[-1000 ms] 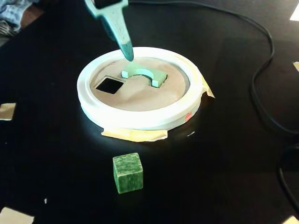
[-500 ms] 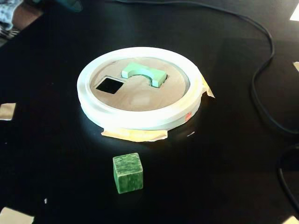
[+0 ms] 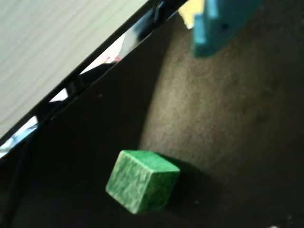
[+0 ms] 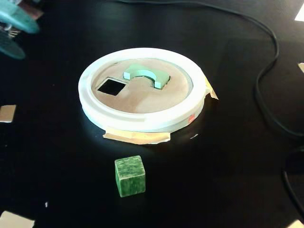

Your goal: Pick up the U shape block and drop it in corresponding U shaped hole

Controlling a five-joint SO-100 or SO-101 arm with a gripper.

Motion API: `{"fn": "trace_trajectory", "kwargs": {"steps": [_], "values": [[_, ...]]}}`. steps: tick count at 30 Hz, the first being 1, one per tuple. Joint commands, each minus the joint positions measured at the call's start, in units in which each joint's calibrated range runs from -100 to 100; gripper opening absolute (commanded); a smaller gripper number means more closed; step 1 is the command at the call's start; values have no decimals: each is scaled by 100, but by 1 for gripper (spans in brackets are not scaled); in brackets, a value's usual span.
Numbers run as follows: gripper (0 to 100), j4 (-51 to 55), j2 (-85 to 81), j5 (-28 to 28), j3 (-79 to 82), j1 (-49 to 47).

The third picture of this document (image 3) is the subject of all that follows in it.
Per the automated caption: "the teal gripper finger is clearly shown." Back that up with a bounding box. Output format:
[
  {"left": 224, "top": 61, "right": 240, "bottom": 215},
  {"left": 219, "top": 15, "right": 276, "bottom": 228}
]
[{"left": 191, "top": 0, "right": 260, "bottom": 58}]

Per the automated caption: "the small tan masking tape piece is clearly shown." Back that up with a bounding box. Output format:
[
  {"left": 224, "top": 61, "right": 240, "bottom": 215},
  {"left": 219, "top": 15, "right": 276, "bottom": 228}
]
[{"left": 178, "top": 0, "right": 205, "bottom": 29}]

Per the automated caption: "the dark green wooden cube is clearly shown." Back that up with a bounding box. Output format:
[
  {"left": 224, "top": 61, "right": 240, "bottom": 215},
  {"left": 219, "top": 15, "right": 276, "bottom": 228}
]
[{"left": 105, "top": 149, "right": 181, "bottom": 216}]

